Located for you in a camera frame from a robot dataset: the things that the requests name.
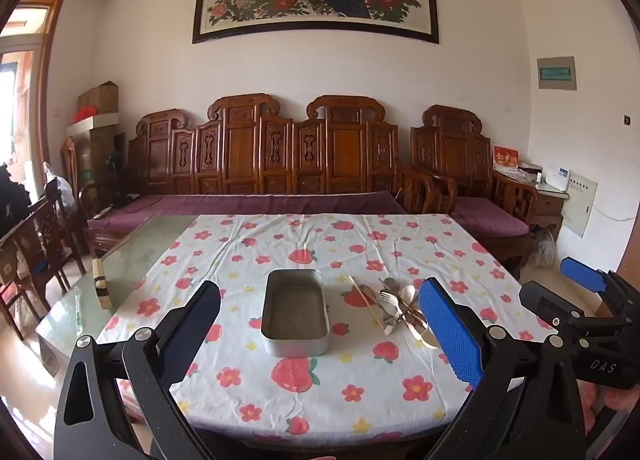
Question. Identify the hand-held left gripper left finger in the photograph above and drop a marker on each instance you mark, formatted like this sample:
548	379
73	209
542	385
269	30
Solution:
195	330

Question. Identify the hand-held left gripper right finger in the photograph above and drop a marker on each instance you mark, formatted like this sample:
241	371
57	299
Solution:
450	325

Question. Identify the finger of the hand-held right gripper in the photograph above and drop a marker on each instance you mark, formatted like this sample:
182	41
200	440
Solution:
545	305
580	272

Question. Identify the cream spoon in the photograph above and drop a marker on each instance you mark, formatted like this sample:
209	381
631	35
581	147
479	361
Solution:
407	294
430	338

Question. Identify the metal fork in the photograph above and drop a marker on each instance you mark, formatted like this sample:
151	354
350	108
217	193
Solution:
386	297

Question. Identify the light wooden chopstick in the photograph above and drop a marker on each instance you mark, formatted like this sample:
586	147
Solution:
410	311
367	304

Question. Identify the rectangular metal tray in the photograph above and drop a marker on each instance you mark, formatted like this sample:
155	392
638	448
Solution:
295	310

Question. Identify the white fluffy mop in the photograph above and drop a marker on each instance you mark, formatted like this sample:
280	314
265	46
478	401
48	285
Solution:
544	247

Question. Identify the white plastic fork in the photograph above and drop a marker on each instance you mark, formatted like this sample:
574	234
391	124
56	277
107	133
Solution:
392	322

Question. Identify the white electrical panel door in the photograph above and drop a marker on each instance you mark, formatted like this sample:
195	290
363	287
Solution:
579	205

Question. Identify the metal spoon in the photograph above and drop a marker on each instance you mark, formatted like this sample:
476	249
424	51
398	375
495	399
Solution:
390	284

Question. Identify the wooden side table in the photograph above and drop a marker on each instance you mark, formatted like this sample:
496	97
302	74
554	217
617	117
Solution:
547	205

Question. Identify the white desk phone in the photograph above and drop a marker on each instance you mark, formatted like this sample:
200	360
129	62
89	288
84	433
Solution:
557	179

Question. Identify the small purple seat cushion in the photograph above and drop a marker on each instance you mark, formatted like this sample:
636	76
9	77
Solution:
492	220

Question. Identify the cream case with black band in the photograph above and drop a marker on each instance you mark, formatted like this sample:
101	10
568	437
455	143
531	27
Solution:
101	285

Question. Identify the red gift box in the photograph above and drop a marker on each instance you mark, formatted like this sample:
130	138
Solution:
506	159

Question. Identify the long purple seat cushion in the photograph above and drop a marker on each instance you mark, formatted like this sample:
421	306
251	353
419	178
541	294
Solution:
250	204

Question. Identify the strawberry flower print tablecloth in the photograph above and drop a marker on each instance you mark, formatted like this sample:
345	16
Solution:
300	240

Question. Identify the carved wooden armchair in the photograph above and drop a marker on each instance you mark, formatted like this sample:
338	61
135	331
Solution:
460	150

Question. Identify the wooden dining chair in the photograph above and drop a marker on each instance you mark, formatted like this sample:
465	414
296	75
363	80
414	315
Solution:
42	240
15	290
54	195

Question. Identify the black standing fan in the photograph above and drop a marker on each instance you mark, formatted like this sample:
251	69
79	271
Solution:
116	165

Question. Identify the carved wooden sofa bench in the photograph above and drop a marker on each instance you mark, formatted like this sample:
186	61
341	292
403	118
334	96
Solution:
250	155

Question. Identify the clear plastic bag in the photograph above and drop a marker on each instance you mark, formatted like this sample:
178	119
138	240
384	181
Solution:
62	190

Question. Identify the glass front cabinet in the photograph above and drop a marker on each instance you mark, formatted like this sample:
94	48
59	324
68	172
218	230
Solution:
97	155

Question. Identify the black cloth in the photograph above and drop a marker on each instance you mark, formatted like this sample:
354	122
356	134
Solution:
12	200

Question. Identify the flat white box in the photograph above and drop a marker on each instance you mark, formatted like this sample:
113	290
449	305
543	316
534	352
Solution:
95	121

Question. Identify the red decoration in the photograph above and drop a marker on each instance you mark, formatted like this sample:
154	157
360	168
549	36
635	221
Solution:
84	114

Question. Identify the brown cardboard box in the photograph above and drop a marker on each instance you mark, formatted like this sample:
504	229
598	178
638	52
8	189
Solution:
100	97

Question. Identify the grey wall panel green label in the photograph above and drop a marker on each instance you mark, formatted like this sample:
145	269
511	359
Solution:
556	74

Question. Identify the wooden door frame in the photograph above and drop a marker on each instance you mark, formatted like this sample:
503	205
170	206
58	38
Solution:
52	40

